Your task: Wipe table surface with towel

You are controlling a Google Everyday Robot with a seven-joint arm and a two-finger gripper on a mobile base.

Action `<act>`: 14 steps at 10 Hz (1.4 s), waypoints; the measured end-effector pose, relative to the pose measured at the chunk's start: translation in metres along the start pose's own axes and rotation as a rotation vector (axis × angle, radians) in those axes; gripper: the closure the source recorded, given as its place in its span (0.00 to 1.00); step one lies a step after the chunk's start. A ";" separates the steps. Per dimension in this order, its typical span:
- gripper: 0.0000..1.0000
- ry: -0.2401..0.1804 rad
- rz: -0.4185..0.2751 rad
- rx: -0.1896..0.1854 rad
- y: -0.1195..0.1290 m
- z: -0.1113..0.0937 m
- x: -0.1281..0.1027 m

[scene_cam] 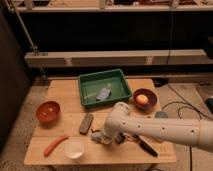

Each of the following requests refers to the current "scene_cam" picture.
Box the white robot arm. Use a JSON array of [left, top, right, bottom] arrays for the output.
[[102, 102, 213, 152]]

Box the green plastic tray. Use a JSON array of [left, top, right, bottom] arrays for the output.
[[78, 69, 132, 108]]

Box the yellow round fruit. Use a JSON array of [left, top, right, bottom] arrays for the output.
[[136, 95, 148, 105]]

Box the dark red bowl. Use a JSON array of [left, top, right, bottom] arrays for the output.
[[133, 88, 157, 110]]

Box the brown rectangular block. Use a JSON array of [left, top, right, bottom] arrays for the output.
[[79, 113, 94, 135]]

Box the banana peel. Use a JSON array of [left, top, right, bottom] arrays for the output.
[[91, 129, 101, 133]]

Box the bunch of dark grapes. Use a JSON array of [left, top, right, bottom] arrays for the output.
[[115, 133, 126, 144]]

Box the small blue-grey bowl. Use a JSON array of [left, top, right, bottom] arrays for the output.
[[155, 111, 168, 118]]

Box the wooden table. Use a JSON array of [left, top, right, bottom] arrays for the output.
[[24, 80, 176, 165]]

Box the orange-red bowl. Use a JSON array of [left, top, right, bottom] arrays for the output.
[[36, 101, 60, 123]]

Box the white cup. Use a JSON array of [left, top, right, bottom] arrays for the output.
[[65, 140, 84, 160]]

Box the orange sausage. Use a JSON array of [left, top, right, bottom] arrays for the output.
[[43, 136, 68, 157]]

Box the long grey shelf beam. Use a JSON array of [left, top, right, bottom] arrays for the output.
[[25, 49, 213, 68]]

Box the black handled knife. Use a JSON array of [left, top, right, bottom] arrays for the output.
[[133, 135, 158, 157]]

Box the black floor cable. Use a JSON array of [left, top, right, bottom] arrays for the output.
[[161, 83, 213, 122]]

